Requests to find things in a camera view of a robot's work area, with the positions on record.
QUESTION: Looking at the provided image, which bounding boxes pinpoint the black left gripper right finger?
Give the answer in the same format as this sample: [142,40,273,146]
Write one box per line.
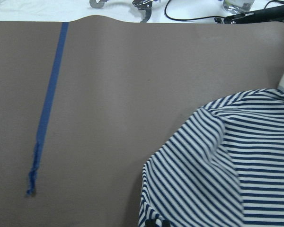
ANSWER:
[161,220,169,227]

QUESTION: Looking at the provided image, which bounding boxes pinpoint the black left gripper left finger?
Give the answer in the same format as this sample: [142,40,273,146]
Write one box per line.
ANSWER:
[145,219,154,227]

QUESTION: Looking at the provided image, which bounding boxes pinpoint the black clamp tool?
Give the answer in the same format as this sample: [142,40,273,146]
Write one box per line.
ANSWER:
[214,5,284,24]

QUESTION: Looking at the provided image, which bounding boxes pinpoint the blue white striped polo shirt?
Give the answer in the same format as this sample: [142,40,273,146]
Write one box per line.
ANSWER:
[138,74,284,227]

